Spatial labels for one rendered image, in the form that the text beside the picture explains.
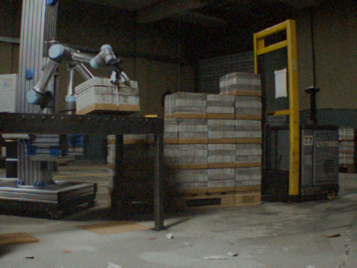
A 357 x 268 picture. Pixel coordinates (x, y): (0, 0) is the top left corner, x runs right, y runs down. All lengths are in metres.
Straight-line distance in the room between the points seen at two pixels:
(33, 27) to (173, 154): 1.73
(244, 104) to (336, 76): 6.36
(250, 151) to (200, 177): 0.57
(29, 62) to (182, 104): 1.46
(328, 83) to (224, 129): 6.60
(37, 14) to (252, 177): 2.56
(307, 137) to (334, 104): 5.98
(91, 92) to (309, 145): 2.38
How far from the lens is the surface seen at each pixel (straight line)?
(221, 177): 4.22
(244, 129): 4.32
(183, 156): 4.06
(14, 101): 4.03
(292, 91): 4.41
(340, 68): 10.48
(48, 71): 3.55
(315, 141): 4.61
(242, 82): 4.35
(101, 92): 3.07
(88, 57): 3.49
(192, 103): 4.11
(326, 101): 10.58
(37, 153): 3.78
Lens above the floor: 0.65
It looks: 1 degrees up
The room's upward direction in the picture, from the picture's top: straight up
